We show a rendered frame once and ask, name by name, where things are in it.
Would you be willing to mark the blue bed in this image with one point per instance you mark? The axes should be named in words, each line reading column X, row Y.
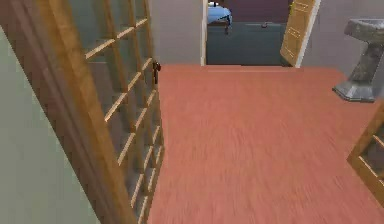
column 218, row 14

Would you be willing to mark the wooden glass-pane room door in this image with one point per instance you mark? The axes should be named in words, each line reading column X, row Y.
column 368, row 156
column 71, row 66

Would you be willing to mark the light wooden panel door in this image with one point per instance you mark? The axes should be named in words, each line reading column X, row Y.
column 296, row 30

